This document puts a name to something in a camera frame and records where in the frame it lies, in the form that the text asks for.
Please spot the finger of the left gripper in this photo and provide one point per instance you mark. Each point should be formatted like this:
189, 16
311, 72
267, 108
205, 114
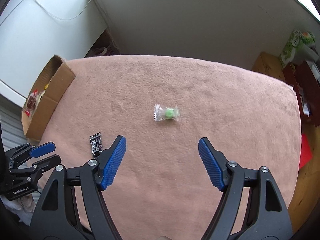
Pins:
40, 149
42, 164

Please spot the open cardboard box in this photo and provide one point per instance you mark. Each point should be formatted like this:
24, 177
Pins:
59, 76

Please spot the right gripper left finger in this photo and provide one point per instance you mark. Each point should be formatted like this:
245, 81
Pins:
56, 214

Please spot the black patterned candy sachet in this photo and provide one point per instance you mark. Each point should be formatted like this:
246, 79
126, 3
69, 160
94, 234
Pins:
96, 144

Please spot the chocolate cake clear packet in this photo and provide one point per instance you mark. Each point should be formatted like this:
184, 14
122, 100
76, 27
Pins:
32, 102

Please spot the green candy clear wrapper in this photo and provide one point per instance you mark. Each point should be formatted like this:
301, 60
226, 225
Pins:
161, 113

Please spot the green white carton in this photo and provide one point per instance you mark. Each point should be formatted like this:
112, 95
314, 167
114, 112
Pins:
299, 47

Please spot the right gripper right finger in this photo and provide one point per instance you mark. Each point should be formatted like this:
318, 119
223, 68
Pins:
266, 214

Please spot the white gloved left hand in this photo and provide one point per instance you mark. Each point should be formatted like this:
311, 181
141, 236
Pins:
25, 203

